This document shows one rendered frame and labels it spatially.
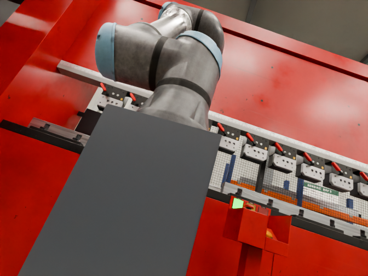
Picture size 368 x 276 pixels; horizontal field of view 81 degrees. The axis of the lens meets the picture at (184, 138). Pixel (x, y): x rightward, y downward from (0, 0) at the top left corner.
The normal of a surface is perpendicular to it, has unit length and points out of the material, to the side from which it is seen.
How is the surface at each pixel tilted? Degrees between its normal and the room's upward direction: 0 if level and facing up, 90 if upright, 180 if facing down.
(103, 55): 136
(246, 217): 90
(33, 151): 90
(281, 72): 90
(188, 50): 90
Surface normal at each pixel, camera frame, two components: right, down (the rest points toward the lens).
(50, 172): 0.14, -0.35
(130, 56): -0.14, 0.22
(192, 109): 0.53, -0.47
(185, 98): 0.32, -0.56
